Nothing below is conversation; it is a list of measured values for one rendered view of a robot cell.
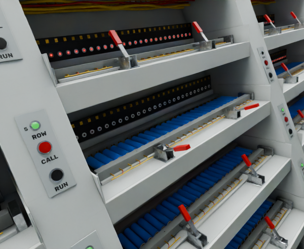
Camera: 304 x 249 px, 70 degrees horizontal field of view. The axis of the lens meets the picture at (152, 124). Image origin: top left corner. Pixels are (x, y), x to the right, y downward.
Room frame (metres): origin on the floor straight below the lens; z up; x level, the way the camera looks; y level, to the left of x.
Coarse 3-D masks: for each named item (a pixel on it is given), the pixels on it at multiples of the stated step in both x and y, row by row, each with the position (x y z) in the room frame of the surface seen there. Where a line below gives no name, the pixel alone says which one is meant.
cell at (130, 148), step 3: (120, 144) 0.51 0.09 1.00; (123, 144) 0.51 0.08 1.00; (126, 144) 0.51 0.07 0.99; (120, 147) 0.51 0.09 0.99; (123, 147) 0.50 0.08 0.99; (126, 147) 0.49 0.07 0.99; (129, 147) 0.49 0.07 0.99; (132, 147) 0.48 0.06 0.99; (126, 150) 0.49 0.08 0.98; (129, 150) 0.48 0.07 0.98; (132, 150) 0.47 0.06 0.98
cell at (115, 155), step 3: (105, 150) 0.49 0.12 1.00; (108, 150) 0.49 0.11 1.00; (102, 153) 0.50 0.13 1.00; (105, 153) 0.49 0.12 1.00; (108, 153) 0.48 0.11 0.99; (111, 153) 0.47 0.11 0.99; (114, 153) 0.47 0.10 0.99; (108, 156) 0.48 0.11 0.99; (111, 156) 0.47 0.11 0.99; (114, 156) 0.46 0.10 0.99; (117, 156) 0.45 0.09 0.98; (120, 156) 0.45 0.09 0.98; (114, 159) 0.45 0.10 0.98
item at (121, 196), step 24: (264, 96) 0.70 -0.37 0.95; (144, 120) 0.62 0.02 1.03; (240, 120) 0.58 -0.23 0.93; (192, 144) 0.49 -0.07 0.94; (216, 144) 0.52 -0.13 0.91; (144, 168) 0.42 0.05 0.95; (168, 168) 0.42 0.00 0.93; (120, 192) 0.36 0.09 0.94; (144, 192) 0.39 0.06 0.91; (120, 216) 0.36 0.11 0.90
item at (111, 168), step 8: (240, 96) 0.71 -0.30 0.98; (248, 96) 0.71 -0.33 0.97; (232, 104) 0.65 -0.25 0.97; (240, 104) 0.68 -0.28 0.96; (216, 112) 0.60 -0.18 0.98; (200, 120) 0.56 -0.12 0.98; (208, 120) 0.58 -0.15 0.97; (184, 128) 0.53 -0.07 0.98; (192, 128) 0.55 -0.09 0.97; (168, 136) 0.50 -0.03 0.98; (176, 136) 0.51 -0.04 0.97; (152, 144) 0.47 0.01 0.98; (136, 152) 0.45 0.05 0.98; (144, 152) 0.45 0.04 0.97; (152, 152) 0.47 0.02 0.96; (120, 160) 0.42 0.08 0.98; (128, 160) 0.43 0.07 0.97; (136, 160) 0.44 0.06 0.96; (104, 168) 0.40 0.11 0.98; (112, 168) 0.41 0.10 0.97; (120, 168) 0.42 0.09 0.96; (104, 176) 0.40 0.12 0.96
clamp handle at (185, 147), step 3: (165, 144) 0.44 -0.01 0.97; (186, 144) 0.39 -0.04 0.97; (189, 144) 0.39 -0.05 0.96; (162, 147) 0.44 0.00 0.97; (165, 147) 0.44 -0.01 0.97; (174, 147) 0.41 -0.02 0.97; (177, 147) 0.40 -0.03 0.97; (180, 147) 0.39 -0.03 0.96; (183, 147) 0.39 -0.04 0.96; (186, 147) 0.38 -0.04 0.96; (189, 147) 0.39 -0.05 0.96; (165, 150) 0.43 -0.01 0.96; (168, 150) 0.43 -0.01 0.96; (171, 150) 0.42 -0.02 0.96; (174, 150) 0.41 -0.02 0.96; (177, 150) 0.40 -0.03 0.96; (180, 150) 0.40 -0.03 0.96; (183, 150) 0.39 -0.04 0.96
